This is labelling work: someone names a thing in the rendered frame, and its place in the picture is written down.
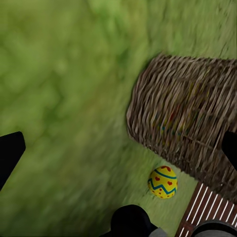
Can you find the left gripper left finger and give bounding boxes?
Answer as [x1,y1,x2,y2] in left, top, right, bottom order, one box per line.
[0,131,26,191]

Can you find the wicker basket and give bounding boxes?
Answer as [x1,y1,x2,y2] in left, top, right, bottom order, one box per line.
[126,53,237,207]

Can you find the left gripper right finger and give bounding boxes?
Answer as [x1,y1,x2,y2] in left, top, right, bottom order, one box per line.
[221,131,237,171]

